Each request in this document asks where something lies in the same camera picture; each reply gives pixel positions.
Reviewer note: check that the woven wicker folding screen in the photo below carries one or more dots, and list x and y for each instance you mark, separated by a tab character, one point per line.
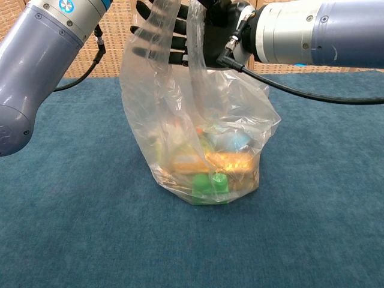
120	45

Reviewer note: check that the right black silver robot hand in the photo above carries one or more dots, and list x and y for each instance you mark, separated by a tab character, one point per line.
219	36

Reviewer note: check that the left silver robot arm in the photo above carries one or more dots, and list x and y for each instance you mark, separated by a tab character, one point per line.
36	60

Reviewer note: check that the teal carpet table mat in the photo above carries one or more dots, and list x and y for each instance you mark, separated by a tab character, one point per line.
60	210

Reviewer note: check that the green toy building brick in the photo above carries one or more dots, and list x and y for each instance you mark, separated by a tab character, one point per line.
210	189

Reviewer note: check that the light blue soft item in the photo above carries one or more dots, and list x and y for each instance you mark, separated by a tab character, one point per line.
231	141

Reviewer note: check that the gold foil snack packet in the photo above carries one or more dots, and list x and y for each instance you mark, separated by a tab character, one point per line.
234	163

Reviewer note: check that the clear plastic bag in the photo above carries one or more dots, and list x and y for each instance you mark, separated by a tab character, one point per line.
150	120

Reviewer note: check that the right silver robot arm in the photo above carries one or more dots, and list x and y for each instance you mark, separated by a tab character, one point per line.
330	30

